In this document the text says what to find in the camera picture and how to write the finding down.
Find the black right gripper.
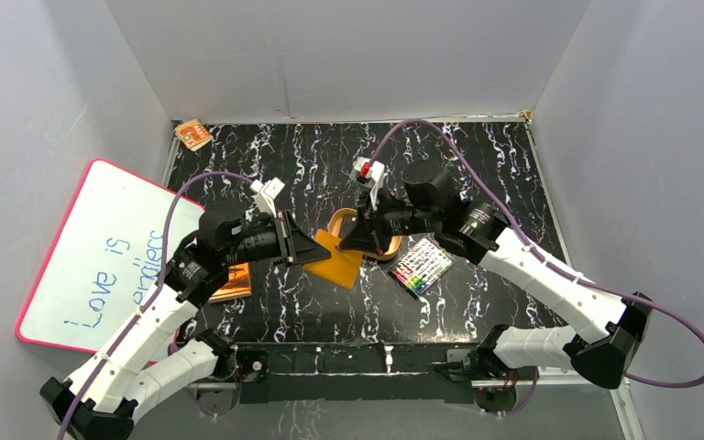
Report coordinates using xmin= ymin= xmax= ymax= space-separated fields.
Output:
xmin=338 ymin=188 xmax=439 ymax=258

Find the pink framed whiteboard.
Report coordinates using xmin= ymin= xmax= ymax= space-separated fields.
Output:
xmin=16 ymin=159 xmax=204 ymax=353

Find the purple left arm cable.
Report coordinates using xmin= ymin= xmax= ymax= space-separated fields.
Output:
xmin=54 ymin=170 xmax=256 ymax=440

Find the orange Huckleberry Finn book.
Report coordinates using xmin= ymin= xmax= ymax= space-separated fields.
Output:
xmin=209 ymin=263 xmax=252 ymax=303

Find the small orange card box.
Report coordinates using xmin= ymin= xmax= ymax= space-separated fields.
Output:
xmin=174 ymin=119 xmax=213 ymax=151

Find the orange leather card holder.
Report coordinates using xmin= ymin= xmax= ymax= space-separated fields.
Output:
xmin=302 ymin=229 xmax=364 ymax=290

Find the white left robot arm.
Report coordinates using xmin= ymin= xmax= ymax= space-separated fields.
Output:
xmin=40 ymin=206 xmax=332 ymax=439

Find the pack of coloured markers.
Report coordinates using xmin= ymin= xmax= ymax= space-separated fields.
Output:
xmin=390 ymin=237 xmax=454 ymax=298

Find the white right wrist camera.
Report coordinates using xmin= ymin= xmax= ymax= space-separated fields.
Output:
xmin=350 ymin=157 xmax=386 ymax=211

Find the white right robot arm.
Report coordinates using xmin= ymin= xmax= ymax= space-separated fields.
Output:
xmin=339 ymin=158 xmax=651 ymax=390

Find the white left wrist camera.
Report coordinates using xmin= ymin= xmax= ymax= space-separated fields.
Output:
xmin=249 ymin=178 xmax=285 ymax=217

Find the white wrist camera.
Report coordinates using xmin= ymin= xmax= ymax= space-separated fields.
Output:
xmin=350 ymin=157 xmax=386 ymax=211
xmin=249 ymin=178 xmax=285 ymax=217

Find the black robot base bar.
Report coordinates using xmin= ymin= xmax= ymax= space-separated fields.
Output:
xmin=190 ymin=342 xmax=535 ymax=413

